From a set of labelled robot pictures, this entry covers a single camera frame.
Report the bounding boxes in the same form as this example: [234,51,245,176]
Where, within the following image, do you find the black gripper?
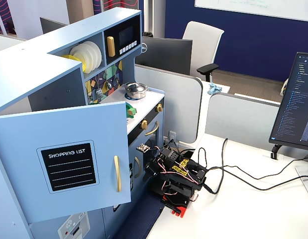
[143,147,181,182]

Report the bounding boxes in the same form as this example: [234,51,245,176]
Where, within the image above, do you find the red arm base clamp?
[160,193,192,218]

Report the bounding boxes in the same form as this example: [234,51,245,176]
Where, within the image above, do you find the green toy recipient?
[125,102,137,118]

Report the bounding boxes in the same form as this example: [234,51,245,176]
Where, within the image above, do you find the blue shopping list cabinet door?
[0,101,132,224]

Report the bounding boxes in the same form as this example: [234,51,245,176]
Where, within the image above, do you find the blue woven mat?
[113,194,167,239]

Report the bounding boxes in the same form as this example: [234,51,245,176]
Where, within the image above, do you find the grey desk partition panel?
[134,63,204,144]
[205,92,281,147]

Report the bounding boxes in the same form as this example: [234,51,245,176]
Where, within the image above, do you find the silver toy pot with lid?
[125,82,149,100]

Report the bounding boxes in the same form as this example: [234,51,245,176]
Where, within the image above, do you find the grey toy grater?
[95,74,104,98]

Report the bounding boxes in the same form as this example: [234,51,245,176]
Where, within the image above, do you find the crumpled blue cloth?
[206,83,223,95]

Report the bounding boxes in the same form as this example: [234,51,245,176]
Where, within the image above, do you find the black Dell monitor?
[135,36,194,76]

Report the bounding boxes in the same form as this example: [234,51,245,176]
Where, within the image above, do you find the white toy plate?
[79,42,99,72]
[88,41,103,68]
[69,44,94,74]

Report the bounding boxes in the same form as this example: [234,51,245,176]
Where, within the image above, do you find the white office chair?
[182,20,225,82]

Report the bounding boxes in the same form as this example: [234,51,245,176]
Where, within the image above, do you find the black toy microwave door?
[103,15,142,66]

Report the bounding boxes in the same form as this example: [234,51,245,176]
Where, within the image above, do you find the yellow toy plate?
[61,54,84,70]

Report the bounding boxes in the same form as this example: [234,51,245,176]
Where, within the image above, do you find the silver monitor stand base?
[295,165,308,200]

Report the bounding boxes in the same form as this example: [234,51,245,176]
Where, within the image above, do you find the lit computer monitor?
[269,51,308,151]

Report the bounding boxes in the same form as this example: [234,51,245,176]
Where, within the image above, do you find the dark monitor without logo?
[39,16,69,34]

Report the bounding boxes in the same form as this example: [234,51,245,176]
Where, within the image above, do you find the whiteboard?
[194,0,308,22]

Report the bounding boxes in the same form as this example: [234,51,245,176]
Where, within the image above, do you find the curved gold dishwasher handle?
[134,156,142,178]

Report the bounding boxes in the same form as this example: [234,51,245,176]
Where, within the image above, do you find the small wrist camera board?
[136,143,151,153]

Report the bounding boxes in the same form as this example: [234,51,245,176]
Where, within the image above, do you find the long gold door handle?
[113,155,122,193]

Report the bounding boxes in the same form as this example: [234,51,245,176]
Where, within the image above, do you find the curved gold oven handle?
[145,121,159,136]

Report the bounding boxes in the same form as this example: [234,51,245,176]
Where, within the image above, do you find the black cable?
[208,153,308,180]
[218,164,308,192]
[197,138,228,195]

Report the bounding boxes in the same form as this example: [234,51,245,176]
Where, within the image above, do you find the short gold microwave handle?
[106,36,116,57]

